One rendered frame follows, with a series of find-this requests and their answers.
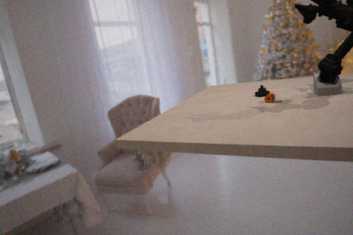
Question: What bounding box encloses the orange knob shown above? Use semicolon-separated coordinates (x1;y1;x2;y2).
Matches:
265;93;275;103

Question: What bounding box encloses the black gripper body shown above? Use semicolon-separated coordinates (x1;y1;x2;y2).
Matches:
303;1;342;24

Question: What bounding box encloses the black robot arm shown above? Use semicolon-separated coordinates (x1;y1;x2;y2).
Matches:
318;0;353;84

